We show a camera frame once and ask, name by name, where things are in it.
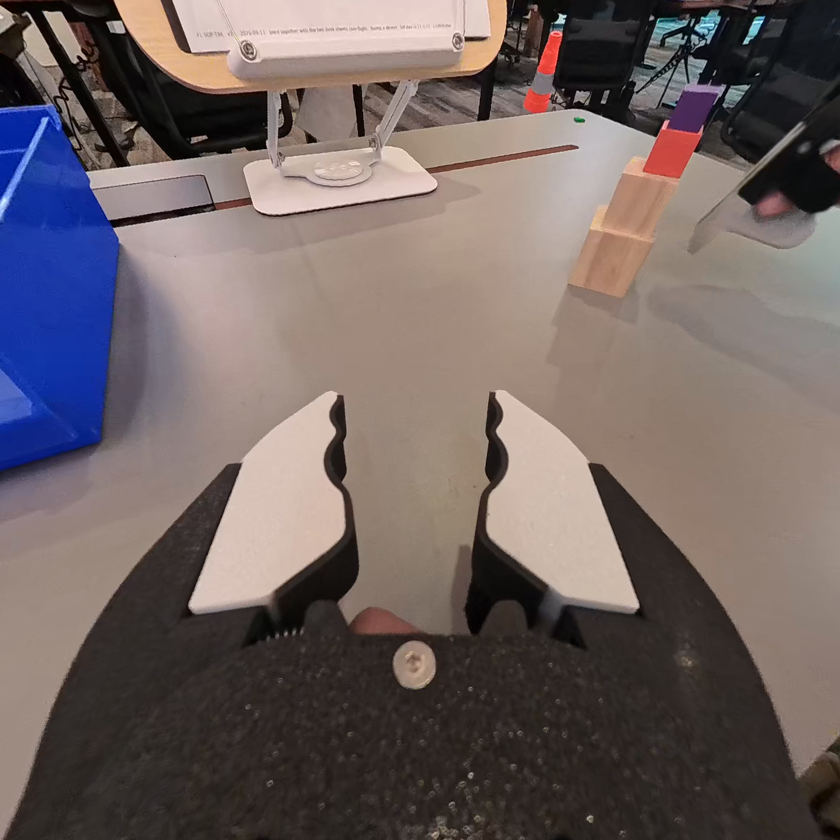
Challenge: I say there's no black office chair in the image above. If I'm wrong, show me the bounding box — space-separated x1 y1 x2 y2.
552 0 664 126
722 0 840 165
79 27 296 161

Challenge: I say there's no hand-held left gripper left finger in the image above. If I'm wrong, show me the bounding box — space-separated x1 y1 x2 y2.
188 392 359 623

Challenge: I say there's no orange striped traffic cone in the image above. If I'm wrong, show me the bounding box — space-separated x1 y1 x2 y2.
524 29 564 115

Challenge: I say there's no large wooden cube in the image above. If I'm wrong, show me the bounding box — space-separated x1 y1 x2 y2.
567 204 657 300

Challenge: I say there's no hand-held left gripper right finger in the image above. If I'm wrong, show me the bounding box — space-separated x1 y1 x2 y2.
466 390 641 623

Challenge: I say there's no white folding stand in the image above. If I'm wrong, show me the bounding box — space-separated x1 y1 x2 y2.
226 33 467 217

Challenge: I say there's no red wooden cube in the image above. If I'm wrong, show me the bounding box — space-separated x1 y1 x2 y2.
642 121 706 179

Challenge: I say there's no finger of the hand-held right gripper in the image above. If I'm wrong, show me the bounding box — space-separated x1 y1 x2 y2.
688 121 840 256

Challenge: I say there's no person's right hand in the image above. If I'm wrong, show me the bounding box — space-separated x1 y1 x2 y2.
756 142 840 221

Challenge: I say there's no white instruction sheet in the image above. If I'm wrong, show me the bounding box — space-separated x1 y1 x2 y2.
164 0 493 56

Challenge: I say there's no medium wooden cube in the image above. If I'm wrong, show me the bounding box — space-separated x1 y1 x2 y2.
604 157 681 241

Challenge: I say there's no blue plastic bin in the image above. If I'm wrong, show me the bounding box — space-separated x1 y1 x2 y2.
0 105 122 473

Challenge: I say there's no purple wooden cube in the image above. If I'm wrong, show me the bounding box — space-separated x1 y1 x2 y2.
668 84 727 133

